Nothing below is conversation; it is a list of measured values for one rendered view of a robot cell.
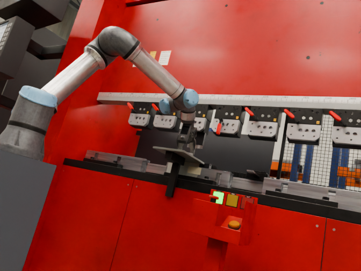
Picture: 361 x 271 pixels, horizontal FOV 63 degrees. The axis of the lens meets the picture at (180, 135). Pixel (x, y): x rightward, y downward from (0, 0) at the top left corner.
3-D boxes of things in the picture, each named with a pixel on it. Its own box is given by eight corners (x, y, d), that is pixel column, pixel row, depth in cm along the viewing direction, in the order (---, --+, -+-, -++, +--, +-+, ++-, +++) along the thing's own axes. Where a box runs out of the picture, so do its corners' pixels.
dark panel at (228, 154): (129, 174, 249) (143, 125, 259) (130, 175, 250) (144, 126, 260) (264, 200, 193) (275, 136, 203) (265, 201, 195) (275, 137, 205)
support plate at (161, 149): (152, 148, 150) (152, 145, 151) (176, 160, 172) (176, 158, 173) (183, 151, 141) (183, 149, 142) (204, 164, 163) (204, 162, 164)
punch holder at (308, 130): (285, 137, 145) (290, 106, 149) (288, 143, 152) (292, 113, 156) (318, 141, 138) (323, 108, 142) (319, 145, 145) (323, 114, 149)
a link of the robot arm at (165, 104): (167, 95, 134) (187, 92, 140) (156, 100, 143) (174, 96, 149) (172, 113, 135) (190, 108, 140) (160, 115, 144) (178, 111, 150)
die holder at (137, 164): (82, 162, 204) (87, 149, 206) (89, 164, 209) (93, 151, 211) (141, 173, 179) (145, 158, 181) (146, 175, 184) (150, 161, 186)
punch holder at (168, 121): (152, 126, 185) (158, 101, 188) (159, 130, 192) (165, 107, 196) (172, 128, 177) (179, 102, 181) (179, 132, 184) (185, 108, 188)
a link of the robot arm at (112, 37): (118, 10, 112) (205, 93, 132) (109, 22, 122) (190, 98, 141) (101, 30, 108) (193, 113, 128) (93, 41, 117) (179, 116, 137)
